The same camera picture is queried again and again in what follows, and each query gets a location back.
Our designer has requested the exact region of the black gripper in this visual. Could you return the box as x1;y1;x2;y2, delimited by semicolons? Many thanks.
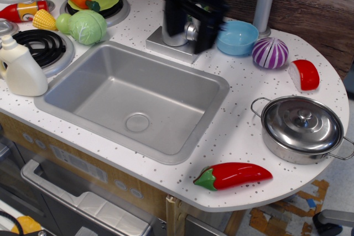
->
165;0;228;54

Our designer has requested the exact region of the white detergent bottle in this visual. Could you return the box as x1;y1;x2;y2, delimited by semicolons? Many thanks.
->
1;35;48;97

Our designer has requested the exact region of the grey toy sink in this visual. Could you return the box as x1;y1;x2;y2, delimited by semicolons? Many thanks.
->
34;41;230;165

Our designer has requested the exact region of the silver toy faucet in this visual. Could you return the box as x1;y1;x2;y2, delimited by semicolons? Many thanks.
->
146;11;201;64

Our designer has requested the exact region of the light blue plastic bowl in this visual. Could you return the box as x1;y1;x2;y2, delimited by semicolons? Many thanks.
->
216;20;259;56

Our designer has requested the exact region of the back-right burner under plate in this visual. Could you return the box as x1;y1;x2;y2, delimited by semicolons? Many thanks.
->
59;0;130;28

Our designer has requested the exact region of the purple striped toy onion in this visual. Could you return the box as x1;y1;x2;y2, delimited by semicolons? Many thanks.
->
251;37;289;69

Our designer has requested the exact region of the grey vertical pole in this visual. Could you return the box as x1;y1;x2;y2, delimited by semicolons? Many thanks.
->
252;0;273;38

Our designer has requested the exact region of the green toy cabbage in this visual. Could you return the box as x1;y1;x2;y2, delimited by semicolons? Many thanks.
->
55;9;107;45

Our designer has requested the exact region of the red toy cheese wedge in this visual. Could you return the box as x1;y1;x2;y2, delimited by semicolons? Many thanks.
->
288;59;320;92

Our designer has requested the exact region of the black coil front burner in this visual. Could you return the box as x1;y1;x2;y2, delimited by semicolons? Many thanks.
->
13;29;75;78

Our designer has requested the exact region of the yellow toy corn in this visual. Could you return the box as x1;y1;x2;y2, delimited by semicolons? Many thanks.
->
32;9;57;30

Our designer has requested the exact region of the stainless steel pot with lid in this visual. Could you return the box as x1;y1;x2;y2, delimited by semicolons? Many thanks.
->
251;96;353;165

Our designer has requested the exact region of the red toy chili pepper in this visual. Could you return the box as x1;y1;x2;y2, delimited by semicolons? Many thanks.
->
193;162;273;191

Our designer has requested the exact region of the red toy ketchup bottle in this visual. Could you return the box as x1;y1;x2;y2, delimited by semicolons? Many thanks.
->
0;1;49;23

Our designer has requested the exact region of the black caster wheel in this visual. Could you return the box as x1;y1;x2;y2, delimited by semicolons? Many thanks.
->
312;213;343;236

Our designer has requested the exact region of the yellow object bottom left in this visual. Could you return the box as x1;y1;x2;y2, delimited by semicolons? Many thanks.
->
11;216;42;235

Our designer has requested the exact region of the silver oven door handle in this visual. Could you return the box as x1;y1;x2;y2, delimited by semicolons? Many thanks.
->
21;160;152;235

